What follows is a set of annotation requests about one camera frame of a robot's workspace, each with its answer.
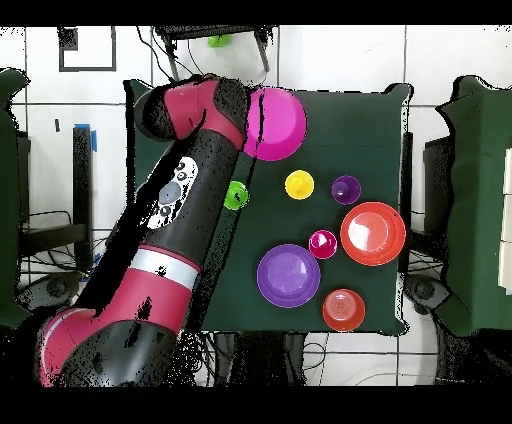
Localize green cup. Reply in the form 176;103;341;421
223;180;250;212

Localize purple bowl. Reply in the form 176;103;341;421
256;243;322;309

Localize red cup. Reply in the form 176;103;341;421
307;229;338;260

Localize pink bowl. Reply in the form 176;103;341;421
241;87;309;162

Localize yellow cup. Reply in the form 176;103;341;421
284;169;316;201

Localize purple cup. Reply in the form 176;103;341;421
330;174;362;206

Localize large orange bowl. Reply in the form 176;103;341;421
340;201;408;268

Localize dark green tablecloth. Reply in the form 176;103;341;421
124;78;414;336

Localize small orange bowl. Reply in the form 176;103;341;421
322;288;366;333

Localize blue tape strip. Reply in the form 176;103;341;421
74;122;98;153

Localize black metal stool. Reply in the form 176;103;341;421
152;24;278;84

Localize black cross beam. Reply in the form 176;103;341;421
17;222;88;257

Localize green side table cloth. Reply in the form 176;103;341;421
434;74;512;338
0;66;38;332

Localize white boxes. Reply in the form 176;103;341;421
497;146;512;297

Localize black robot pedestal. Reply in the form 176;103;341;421
211;331;309;388

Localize cable bundle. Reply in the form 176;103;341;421
17;209;129;281

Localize black upright post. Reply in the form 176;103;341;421
72;125;94;270

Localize black pedestal foot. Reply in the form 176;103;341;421
15;271;83;311
403;273;451;317

